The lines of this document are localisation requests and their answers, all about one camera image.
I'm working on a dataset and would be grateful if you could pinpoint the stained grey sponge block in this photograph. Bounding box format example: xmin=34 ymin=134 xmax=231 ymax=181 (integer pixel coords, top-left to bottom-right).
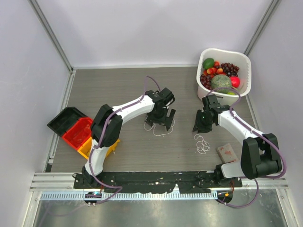
xmin=216 ymin=143 xmax=239 ymax=164

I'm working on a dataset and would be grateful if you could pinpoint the green netted melon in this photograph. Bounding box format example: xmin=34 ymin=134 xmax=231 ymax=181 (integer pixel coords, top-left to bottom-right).
xmin=211 ymin=74 xmax=232 ymax=94

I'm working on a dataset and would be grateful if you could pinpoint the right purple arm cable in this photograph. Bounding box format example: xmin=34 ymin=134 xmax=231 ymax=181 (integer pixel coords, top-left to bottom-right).
xmin=207 ymin=87 xmax=286 ymax=209

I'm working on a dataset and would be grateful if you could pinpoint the dark red grape bunch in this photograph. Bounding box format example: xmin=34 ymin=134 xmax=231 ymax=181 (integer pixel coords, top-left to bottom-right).
xmin=221 ymin=62 xmax=240 ymax=77

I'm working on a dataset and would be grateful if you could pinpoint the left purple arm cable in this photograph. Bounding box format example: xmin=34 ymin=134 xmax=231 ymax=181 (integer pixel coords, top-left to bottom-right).
xmin=89 ymin=75 xmax=161 ymax=206

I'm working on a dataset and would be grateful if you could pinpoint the red pink apple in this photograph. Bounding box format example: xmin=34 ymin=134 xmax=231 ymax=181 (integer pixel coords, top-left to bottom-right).
xmin=230 ymin=76 xmax=241 ymax=88

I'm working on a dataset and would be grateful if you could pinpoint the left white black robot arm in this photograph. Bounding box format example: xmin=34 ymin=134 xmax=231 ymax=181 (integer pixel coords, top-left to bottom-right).
xmin=82 ymin=88 xmax=176 ymax=189

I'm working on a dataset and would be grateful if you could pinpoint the black plastic bin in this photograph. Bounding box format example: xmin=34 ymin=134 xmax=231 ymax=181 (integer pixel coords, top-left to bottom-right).
xmin=47 ymin=107 xmax=87 ymax=137

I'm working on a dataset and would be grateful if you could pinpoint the green lime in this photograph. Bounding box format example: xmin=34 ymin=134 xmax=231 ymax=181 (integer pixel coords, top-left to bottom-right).
xmin=202 ymin=58 xmax=214 ymax=70

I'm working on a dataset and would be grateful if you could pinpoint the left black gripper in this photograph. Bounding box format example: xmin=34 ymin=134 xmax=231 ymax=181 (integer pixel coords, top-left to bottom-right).
xmin=146 ymin=106 xmax=175 ymax=130

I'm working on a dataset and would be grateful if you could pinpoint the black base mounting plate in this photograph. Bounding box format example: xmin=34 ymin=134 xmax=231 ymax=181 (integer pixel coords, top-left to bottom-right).
xmin=73 ymin=170 xmax=243 ymax=194

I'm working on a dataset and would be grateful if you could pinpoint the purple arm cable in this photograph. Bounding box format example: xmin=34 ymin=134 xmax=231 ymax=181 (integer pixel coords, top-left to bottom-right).
xmin=207 ymin=87 xmax=286 ymax=209
xmin=89 ymin=75 xmax=161 ymax=206

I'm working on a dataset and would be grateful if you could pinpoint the white plastic basket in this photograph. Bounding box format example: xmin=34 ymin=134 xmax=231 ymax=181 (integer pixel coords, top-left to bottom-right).
xmin=196 ymin=48 xmax=251 ymax=105

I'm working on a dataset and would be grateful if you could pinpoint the dark grape cluster left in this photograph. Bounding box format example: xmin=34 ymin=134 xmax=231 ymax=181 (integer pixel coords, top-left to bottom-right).
xmin=200 ymin=74 xmax=214 ymax=90

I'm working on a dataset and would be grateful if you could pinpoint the red plastic bin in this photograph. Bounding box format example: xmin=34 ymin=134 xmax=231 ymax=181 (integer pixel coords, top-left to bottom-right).
xmin=62 ymin=117 xmax=93 ymax=151

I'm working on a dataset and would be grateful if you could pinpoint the yellow plastic bin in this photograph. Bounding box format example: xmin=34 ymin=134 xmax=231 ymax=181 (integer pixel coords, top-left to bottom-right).
xmin=77 ymin=137 xmax=121 ymax=160

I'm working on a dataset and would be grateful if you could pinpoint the white slotted cable duct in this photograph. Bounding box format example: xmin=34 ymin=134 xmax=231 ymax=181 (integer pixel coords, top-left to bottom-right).
xmin=40 ymin=191 xmax=217 ymax=201

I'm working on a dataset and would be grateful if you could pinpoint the white thin cable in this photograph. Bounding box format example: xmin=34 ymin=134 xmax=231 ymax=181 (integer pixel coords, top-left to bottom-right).
xmin=143 ymin=119 xmax=176 ymax=137
xmin=193 ymin=133 xmax=211 ymax=155

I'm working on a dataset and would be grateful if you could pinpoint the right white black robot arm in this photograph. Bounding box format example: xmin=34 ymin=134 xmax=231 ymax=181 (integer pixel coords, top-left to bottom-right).
xmin=193 ymin=95 xmax=285 ymax=187

